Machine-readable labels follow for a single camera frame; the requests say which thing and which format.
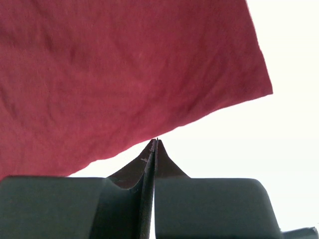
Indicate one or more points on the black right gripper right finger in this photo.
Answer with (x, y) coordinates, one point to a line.
(210, 208)

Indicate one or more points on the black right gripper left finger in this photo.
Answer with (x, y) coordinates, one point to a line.
(116, 207)

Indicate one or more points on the dark red t-shirt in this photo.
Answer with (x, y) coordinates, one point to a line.
(83, 80)

